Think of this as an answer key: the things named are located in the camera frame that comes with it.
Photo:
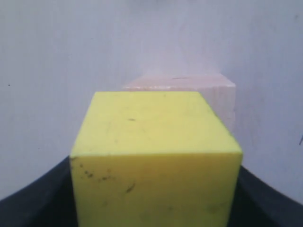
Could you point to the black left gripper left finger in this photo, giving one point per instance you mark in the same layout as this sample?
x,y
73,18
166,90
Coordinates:
x,y
47,202

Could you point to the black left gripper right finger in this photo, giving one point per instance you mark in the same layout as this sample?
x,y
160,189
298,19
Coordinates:
x,y
256,204

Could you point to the yellow cube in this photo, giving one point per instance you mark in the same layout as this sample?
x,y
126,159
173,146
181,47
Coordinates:
x,y
153,159

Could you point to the large wooden cube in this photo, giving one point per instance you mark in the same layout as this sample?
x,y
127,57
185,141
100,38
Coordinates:
x,y
216,89

